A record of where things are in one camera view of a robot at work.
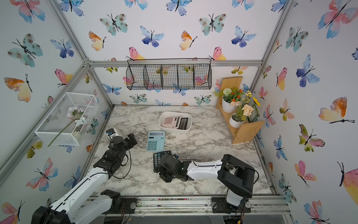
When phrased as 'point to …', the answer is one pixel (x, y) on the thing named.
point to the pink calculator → (169, 122)
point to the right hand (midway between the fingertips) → (153, 171)
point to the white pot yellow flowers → (245, 111)
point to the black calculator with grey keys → (183, 123)
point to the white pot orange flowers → (228, 95)
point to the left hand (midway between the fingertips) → (129, 135)
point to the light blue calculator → (155, 141)
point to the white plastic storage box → (163, 115)
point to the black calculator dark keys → (157, 157)
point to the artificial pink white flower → (75, 111)
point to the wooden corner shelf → (236, 135)
